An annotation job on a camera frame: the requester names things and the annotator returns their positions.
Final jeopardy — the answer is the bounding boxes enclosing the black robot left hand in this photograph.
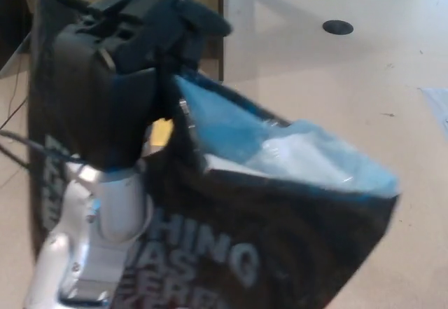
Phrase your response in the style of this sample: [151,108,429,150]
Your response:
[55,0,235,170]

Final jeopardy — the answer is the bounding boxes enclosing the black printed plastic bag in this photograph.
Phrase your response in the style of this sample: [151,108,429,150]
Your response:
[27,0,403,309]

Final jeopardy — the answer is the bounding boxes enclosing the yellow paper sheet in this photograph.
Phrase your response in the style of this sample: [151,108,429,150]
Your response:
[150,118,175,148]

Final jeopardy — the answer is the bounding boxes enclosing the black round floor cover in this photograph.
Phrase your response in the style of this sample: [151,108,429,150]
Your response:
[322,20,354,37]

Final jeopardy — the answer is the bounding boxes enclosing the thin black cable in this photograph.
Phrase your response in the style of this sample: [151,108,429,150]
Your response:
[8,65,21,114]

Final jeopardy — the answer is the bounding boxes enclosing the black robot wrist cable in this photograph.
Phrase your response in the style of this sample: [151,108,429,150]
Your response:
[0,129,87,170]

